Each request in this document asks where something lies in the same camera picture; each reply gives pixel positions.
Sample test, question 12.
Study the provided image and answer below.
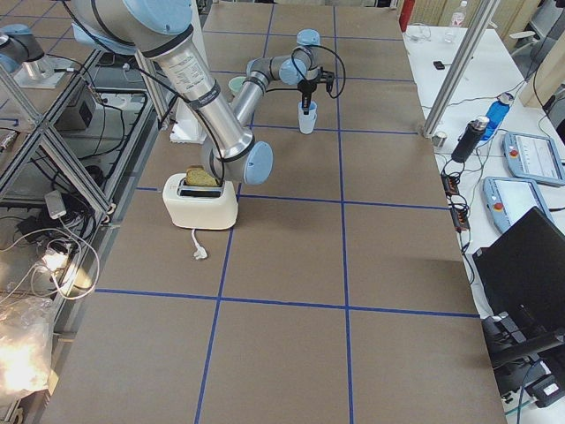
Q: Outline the clear plastic bag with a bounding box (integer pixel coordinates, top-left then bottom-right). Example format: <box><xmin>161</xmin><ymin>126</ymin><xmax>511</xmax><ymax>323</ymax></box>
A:
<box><xmin>1</xmin><ymin>297</ymin><xmax>54</xmax><ymax>405</ymax></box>

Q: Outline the blue cup from toaster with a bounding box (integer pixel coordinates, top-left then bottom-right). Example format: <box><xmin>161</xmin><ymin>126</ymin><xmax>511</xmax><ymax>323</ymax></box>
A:
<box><xmin>298</xmin><ymin>112</ymin><xmax>317</xmax><ymax>134</ymax></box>

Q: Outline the lower teach pendant tablet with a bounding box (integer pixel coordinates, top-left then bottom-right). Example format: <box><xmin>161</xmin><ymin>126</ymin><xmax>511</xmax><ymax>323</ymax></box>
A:
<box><xmin>483</xmin><ymin>177</ymin><xmax>553</xmax><ymax>233</ymax></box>

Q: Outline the green plastic bowl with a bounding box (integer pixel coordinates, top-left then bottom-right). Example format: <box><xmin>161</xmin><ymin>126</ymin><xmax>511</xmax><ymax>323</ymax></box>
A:
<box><xmin>228</xmin><ymin>76</ymin><xmax>246</xmax><ymax>97</ymax></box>

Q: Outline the white toaster power plug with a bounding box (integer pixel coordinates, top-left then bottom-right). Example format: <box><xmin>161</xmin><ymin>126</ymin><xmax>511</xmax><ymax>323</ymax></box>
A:
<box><xmin>191</xmin><ymin>229</ymin><xmax>208</xmax><ymax>261</ymax></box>

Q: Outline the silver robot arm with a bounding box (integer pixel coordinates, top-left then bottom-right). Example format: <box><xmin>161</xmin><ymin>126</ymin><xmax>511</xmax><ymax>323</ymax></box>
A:
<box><xmin>67</xmin><ymin>0</ymin><xmax>335</xmax><ymax>185</ymax></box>

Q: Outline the cream two-slot toaster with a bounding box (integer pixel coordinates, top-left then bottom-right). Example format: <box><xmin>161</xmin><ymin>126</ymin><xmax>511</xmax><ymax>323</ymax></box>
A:
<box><xmin>162</xmin><ymin>173</ymin><xmax>238</xmax><ymax>230</ymax></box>

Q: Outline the blue water bottle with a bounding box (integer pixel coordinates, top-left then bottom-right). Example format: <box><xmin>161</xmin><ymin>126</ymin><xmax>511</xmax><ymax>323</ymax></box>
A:
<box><xmin>478</xmin><ymin>92</ymin><xmax>515</xmax><ymax>146</ymax></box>

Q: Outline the black laptop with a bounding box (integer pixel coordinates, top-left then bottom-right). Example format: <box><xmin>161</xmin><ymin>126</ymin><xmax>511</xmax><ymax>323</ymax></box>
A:
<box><xmin>472</xmin><ymin>207</ymin><xmax>564</xmax><ymax>367</ymax></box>

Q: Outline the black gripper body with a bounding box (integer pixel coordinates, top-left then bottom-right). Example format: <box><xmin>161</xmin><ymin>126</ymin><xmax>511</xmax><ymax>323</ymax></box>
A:
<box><xmin>298</xmin><ymin>66</ymin><xmax>335</xmax><ymax>92</ymax></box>

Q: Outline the aluminium frame post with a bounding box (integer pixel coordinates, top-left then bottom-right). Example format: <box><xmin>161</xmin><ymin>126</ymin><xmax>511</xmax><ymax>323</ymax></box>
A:
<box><xmin>420</xmin><ymin>0</ymin><xmax>501</xmax><ymax>139</ymax></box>

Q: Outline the teach pendant tablet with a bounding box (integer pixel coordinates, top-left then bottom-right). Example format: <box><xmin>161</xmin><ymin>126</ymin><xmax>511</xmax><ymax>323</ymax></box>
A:
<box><xmin>502</xmin><ymin>132</ymin><xmax>564</xmax><ymax>187</ymax></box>
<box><xmin>483</xmin><ymin>177</ymin><xmax>553</xmax><ymax>233</ymax></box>

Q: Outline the clear plastic bottle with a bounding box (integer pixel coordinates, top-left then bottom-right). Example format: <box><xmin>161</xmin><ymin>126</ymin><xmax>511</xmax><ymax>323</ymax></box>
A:
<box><xmin>449</xmin><ymin>0</ymin><xmax>468</xmax><ymax>28</ymax></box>

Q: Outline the toast bread slice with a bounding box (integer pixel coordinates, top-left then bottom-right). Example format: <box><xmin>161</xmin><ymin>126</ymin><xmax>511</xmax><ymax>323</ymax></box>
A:
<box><xmin>185</xmin><ymin>165</ymin><xmax>220</xmax><ymax>187</ymax></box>

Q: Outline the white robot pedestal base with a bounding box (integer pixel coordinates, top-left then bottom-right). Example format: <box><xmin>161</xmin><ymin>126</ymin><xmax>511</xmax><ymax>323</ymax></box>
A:
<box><xmin>170</xmin><ymin>0</ymin><xmax>207</xmax><ymax>145</ymax></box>

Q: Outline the upper teach pendant tablet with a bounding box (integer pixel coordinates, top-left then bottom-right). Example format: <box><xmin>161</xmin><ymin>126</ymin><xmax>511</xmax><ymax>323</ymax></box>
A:
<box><xmin>502</xmin><ymin>132</ymin><xmax>564</xmax><ymax>187</ymax></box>

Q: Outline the black water bottle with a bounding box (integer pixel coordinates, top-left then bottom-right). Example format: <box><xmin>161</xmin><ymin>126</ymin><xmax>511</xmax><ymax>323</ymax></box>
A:
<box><xmin>451</xmin><ymin>116</ymin><xmax>489</xmax><ymax>163</ymax></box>

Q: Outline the black power strip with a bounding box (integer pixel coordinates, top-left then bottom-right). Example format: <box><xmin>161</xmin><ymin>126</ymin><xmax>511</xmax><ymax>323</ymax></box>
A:
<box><xmin>441</xmin><ymin>173</ymin><xmax>471</xmax><ymax>233</ymax></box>

